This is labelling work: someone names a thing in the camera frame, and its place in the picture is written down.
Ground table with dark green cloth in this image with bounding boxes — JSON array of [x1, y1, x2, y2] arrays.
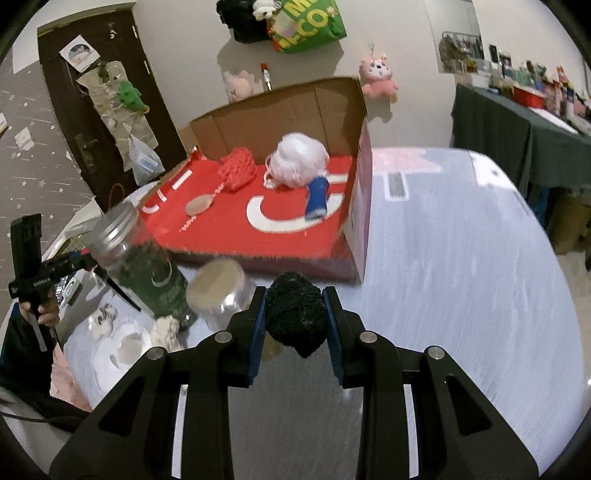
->
[[450, 83, 591, 195]]

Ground person's left hand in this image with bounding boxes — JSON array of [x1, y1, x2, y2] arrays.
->
[[17, 295, 62, 344]]

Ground white mesh bath pouf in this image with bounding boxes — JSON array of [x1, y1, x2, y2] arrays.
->
[[264, 133, 331, 190]]

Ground clear plastic bag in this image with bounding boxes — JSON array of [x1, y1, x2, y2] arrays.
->
[[128, 134, 166, 185]]

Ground green plush toy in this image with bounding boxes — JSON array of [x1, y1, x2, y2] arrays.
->
[[117, 79, 151, 114]]

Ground green tote bag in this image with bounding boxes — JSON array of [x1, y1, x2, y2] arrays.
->
[[271, 0, 347, 55]]

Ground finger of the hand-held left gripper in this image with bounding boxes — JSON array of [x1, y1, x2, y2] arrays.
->
[[95, 268, 142, 313], [51, 250, 100, 278]]

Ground cream crochet scrunchie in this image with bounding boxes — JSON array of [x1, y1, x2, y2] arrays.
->
[[150, 315, 182, 348]]

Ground cardboard box with red bottom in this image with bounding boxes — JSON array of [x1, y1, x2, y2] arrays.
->
[[139, 76, 374, 285]]

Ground photo on door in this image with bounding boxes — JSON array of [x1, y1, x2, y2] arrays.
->
[[59, 33, 100, 73]]

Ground beige powder puff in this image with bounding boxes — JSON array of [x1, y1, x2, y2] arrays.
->
[[185, 194, 217, 217]]

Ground person's left forearm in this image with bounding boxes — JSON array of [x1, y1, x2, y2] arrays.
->
[[0, 314, 93, 423]]

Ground small panda plush charm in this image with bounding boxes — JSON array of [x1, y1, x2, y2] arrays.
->
[[252, 0, 283, 22]]

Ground red foam fruit net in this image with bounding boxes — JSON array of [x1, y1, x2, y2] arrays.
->
[[218, 147, 258, 193]]

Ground pink cloth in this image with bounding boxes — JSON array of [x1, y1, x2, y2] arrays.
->
[[50, 344, 93, 412]]

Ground white mesh pouch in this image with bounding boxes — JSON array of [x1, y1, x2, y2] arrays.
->
[[113, 333, 145, 368]]

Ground hanging door organizer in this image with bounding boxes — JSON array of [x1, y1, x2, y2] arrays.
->
[[76, 60, 158, 160]]

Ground red storage box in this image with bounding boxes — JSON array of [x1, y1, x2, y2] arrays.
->
[[512, 85, 546, 110]]

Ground pale pink plush toy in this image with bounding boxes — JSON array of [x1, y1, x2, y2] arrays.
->
[[223, 69, 259, 101]]

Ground small white plush with bow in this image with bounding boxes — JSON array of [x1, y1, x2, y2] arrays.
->
[[89, 302, 119, 340]]

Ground black scrunchie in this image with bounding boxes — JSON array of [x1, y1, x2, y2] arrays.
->
[[264, 271, 328, 359]]

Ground wall mirror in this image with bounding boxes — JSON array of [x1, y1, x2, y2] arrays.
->
[[425, 0, 485, 75]]

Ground dark brown door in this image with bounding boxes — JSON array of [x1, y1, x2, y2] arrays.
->
[[37, 9, 186, 213]]

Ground row of cosmetic bottles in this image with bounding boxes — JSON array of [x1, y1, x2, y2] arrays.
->
[[485, 44, 591, 136]]

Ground pink plush keychain white face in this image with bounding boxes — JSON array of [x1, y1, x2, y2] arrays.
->
[[359, 44, 399, 104]]

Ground blue towel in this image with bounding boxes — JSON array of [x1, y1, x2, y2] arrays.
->
[[305, 176, 331, 221]]

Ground black hanging bag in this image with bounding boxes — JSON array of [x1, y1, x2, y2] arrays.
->
[[216, 0, 273, 45]]

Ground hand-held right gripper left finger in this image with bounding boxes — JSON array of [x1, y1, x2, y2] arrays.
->
[[48, 286, 267, 480]]

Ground large glass jar metal lid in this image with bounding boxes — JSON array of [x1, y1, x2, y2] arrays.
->
[[88, 202, 189, 320]]

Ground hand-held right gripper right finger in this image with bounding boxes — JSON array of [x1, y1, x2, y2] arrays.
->
[[322, 286, 541, 480]]

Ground small clear jar gold pins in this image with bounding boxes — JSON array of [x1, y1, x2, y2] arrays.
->
[[185, 258, 253, 331]]

